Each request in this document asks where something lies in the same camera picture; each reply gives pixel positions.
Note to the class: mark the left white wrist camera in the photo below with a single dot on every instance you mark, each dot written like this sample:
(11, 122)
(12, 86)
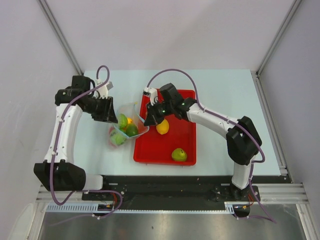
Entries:
(103, 90)

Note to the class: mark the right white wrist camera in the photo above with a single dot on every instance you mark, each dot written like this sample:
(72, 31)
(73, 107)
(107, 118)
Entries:
(152, 94)

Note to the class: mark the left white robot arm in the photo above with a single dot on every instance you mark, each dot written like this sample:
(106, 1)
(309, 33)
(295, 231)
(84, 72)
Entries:
(58, 171)

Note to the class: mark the green pear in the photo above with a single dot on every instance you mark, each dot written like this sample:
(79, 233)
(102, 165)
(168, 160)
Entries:
(179, 155)

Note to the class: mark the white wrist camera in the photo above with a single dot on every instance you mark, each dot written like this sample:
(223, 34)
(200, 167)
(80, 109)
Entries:
(103, 90)
(152, 94)

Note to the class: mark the green guava black stripe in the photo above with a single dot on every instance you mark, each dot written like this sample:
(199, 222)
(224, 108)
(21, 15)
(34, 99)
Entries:
(118, 139)

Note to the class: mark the clear zip top bag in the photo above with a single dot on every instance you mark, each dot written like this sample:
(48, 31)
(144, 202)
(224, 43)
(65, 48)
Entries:
(129, 110)

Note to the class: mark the white cable duct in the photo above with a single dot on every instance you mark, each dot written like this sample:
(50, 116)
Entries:
(101, 208)

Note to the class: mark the red bell pepper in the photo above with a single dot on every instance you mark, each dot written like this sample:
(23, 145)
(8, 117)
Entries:
(110, 142)

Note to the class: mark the orange papaya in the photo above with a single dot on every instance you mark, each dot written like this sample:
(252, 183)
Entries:
(129, 120)

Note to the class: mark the aluminium rail frame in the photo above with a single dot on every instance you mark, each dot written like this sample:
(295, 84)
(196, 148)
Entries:
(281, 193)

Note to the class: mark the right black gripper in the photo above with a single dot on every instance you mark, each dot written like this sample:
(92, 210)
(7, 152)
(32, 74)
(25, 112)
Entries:
(153, 118)

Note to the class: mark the orange green mango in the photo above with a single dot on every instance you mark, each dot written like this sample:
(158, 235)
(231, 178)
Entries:
(131, 130)

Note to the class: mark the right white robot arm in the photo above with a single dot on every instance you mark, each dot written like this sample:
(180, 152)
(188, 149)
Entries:
(242, 139)

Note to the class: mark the yellow lemon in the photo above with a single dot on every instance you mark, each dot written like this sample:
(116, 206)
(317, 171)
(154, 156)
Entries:
(163, 127)

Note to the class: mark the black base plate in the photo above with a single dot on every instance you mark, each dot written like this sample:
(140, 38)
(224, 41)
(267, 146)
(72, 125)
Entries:
(213, 187)

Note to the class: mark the green sugar apple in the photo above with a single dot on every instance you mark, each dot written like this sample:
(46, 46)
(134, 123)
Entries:
(122, 121)

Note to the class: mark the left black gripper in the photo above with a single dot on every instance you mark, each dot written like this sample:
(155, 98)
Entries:
(107, 114)

